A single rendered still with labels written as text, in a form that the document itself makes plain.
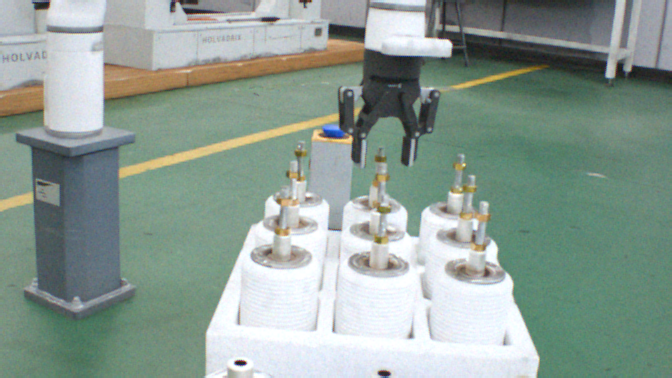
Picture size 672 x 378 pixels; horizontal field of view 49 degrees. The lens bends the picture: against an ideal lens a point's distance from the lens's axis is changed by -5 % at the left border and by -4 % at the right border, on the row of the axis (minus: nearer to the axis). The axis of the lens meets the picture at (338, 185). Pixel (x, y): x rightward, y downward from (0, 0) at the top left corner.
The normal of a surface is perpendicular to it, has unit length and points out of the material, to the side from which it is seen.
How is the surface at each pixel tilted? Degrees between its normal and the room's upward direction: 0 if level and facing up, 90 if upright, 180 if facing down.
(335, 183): 90
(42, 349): 0
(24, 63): 90
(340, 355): 90
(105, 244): 90
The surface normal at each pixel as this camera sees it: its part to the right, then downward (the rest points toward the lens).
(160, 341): 0.07, -0.96
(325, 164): -0.04, 0.28
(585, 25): -0.51, 0.21
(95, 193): 0.86, 0.21
